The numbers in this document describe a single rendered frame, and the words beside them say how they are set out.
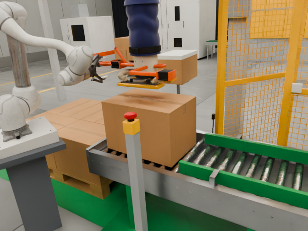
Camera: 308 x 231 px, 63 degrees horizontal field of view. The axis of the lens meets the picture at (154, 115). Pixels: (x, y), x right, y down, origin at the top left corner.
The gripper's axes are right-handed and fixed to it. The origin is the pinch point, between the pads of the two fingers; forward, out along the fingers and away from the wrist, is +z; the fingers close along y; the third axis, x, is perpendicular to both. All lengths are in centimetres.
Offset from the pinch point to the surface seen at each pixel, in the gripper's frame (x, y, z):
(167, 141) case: 53, 46, -9
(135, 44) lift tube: 25.9, -15.7, 2.7
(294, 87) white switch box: 120, 17, 47
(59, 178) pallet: -75, 115, -6
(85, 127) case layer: -54, 66, 20
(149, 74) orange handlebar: 45.6, -0.3, -13.9
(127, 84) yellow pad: 18.8, 11.3, -1.1
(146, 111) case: 37.6, 26.4, -7.7
